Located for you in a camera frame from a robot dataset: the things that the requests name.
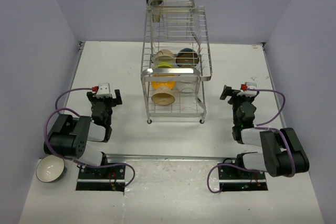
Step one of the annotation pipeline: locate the dark blue bowl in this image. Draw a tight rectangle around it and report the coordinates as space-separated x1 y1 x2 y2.
175 48 200 68

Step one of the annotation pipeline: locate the stainless steel dish rack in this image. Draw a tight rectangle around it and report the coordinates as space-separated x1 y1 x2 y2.
140 0 213 124

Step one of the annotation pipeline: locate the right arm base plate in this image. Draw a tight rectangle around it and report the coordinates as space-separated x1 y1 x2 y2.
217 166 268 192

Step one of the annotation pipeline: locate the yellow orange bowl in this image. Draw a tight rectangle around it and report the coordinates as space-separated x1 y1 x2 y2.
151 81 176 90

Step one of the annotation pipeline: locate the beige patterned bowl upper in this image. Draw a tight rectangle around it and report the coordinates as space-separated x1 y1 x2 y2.
153 49 175 64

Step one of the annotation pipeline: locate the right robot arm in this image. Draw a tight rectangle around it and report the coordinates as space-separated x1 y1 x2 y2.
220 82 310 178

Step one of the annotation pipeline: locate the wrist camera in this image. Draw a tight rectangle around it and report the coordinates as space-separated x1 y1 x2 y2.
92 83 112 98
237 82 257 97

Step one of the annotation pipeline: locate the white bowl dark outside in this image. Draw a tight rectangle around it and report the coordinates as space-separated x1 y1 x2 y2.
35 155 67 183

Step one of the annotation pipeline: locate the aluminium table rail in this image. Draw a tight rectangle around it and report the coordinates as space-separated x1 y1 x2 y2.
107 154 236 163

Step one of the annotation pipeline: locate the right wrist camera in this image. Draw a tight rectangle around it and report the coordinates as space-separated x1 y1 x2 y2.
237 82 257 97

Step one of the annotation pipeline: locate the lime green bowl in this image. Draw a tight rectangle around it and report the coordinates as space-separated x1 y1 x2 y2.
155 61 173 69

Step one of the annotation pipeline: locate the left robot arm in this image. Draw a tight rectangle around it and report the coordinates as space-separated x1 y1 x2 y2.
43 86 122 178

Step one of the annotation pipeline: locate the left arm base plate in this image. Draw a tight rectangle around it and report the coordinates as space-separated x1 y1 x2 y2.
76 166 125 192

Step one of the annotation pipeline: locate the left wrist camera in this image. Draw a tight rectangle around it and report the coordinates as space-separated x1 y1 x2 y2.
92 83 112 98

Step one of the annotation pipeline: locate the steel perforated cutlery holder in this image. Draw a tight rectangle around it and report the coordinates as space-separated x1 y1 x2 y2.
146 0 163 23

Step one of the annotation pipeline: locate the beige bowl lower front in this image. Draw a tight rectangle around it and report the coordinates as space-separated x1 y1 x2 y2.
151 87 175 106

